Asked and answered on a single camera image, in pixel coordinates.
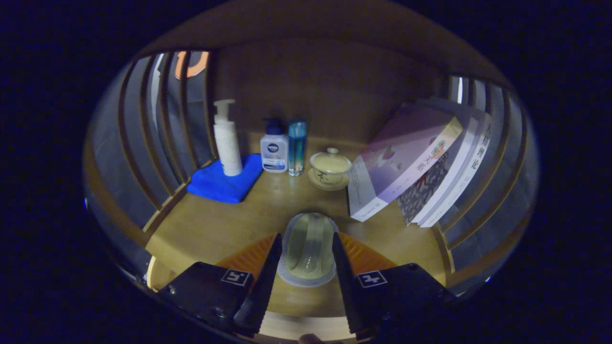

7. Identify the patterned cover book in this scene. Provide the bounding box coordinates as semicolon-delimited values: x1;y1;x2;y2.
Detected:
396;153;450;226

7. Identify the white lotion bottle blue cap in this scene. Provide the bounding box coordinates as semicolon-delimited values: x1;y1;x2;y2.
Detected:
260;117;289;173

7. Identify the cream lidded teacup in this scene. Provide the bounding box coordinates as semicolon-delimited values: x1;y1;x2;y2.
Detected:
307;147;353;192

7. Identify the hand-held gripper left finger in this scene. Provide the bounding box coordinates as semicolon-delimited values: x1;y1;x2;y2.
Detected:
158;233;284;337

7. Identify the wooden countertop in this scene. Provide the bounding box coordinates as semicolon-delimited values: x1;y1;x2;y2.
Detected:
145;134;448;318

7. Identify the wooden cabinet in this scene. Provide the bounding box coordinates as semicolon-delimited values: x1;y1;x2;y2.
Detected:
82;0;540;342

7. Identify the purple white book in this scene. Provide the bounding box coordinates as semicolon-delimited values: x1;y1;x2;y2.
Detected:
348;103;463;223

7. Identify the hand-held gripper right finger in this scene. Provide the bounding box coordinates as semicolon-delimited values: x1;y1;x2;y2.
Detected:
331;232;457;341

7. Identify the blue glass bottle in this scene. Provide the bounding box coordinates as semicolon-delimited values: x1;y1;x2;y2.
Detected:
288;119;307;177

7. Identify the blue folded cloth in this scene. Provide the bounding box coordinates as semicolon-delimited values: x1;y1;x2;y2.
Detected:
186;153;263;204

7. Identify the white pump bottle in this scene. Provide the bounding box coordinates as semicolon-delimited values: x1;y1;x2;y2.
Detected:
213;99;243;177

